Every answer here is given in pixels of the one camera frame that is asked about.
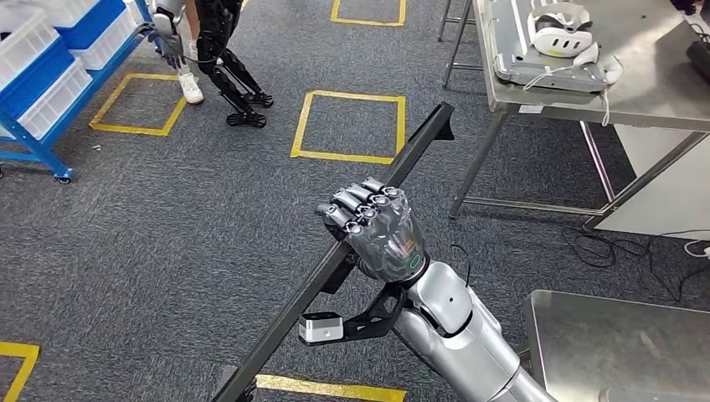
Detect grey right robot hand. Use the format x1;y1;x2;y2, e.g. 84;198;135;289
315;177;429;284

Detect grey hand of standby robot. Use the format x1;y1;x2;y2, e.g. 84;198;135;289
157;32;188;71

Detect black plastic car part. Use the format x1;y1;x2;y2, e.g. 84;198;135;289
210;102;456;402

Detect blue metal shelf rack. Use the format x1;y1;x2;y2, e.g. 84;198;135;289
0;0;155;185

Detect stainless steel workbench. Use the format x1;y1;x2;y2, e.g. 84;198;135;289
436;0;710;233

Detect person's leg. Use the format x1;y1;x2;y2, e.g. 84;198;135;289
183;0;202;76

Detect person's white shoe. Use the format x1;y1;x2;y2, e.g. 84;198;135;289
177;70;206;106

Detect black legs of standby robot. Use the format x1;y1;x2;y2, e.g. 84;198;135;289
193;0;275;130

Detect white plastic bin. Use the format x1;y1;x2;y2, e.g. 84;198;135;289
0;8;61;90
30;0;104;28
0;58;95;141
69;8;141;71

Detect blue plastic bin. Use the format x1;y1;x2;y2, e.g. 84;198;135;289
0;35;77;121
54;0;130;52

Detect grey metal tray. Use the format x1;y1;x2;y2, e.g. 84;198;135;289
491;0;612;95

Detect white VR headset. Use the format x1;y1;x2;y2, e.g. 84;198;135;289
527;1;595;59

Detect white cabinet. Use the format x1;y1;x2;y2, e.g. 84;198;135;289
593;122;710;241

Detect black device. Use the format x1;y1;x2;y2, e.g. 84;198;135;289
687;41;710;85

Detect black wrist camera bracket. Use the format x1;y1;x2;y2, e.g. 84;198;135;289
339;281;410;341

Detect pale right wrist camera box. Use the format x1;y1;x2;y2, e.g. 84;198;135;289
298;312;345;346

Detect white headset cable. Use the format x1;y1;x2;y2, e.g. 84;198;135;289
521;41;625;127

